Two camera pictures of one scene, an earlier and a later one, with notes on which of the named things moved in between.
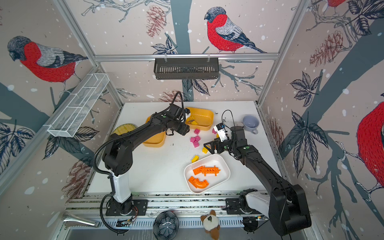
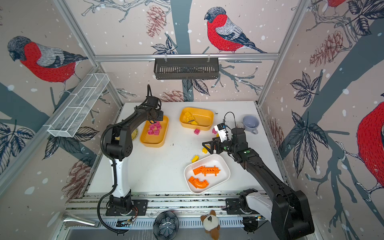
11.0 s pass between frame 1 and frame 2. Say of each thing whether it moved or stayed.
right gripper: stayed
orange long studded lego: stayed
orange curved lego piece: stayed
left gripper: moved
